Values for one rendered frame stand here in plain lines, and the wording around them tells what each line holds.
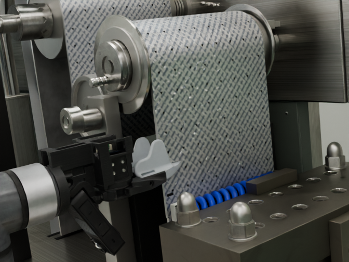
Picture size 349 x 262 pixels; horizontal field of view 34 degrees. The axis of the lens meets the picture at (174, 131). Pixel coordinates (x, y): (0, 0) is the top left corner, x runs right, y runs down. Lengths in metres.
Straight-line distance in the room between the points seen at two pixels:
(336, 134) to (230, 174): 3.08
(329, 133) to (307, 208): 3.21
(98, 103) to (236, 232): 0.30
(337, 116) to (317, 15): 2.97
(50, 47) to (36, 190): 0.43
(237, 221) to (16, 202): 0.26
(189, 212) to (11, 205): 0.23
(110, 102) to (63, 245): 0.40
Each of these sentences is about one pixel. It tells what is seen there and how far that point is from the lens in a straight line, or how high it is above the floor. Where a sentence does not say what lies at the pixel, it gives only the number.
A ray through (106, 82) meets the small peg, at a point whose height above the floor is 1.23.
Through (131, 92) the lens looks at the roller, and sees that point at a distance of 0.83.
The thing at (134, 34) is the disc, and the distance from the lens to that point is 0.81.
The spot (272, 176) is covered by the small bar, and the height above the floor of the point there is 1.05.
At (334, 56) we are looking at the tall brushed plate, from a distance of 0.98.
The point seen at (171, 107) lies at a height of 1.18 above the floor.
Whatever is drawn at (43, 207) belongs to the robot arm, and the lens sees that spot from 0.70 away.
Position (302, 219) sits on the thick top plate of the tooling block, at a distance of 0.77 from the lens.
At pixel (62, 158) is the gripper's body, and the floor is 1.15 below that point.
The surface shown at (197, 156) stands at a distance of 0.87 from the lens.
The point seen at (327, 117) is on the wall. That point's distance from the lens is 4.00.
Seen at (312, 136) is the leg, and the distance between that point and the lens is 1.28.
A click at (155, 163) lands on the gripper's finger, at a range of 0.80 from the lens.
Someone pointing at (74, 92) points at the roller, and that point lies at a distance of 1.00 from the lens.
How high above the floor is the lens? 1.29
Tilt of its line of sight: 10 degrees down
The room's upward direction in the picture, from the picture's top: 7 degrees counter-clockwise
